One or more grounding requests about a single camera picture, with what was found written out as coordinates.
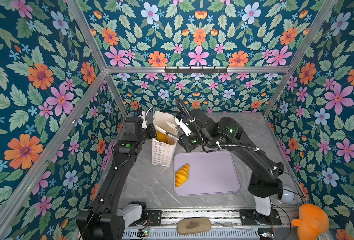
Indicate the white patterned paper bag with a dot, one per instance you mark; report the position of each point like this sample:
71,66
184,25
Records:
162,153

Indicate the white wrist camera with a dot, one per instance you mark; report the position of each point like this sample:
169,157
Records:
183,127
142,115

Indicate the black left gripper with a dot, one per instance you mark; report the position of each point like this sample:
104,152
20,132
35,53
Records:
151,128

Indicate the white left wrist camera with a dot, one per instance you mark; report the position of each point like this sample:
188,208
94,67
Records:
142,115

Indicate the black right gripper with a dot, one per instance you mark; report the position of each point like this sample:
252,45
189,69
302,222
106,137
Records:
183,141

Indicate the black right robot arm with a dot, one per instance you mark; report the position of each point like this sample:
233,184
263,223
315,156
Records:
198,130

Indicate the round sesame bun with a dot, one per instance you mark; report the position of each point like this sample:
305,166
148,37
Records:
160,137

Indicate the white handled tongs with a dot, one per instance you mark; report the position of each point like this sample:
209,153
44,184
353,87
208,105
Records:
173,134

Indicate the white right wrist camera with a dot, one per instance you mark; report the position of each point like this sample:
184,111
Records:
183,127

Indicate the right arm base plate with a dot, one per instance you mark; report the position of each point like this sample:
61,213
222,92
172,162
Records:
251,217

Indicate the black hook rail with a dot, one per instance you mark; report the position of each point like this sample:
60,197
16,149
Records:
196,70

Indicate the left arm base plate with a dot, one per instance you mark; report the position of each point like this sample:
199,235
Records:
148,218

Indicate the golden croissant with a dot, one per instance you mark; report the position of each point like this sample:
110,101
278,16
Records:
182,175

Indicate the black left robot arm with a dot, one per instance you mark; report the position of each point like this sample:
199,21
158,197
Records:
101,221

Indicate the lilac silicone mat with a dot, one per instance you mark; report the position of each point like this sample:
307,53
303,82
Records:
209,173

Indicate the brown stone-like sponge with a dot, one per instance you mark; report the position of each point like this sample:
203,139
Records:
194,226

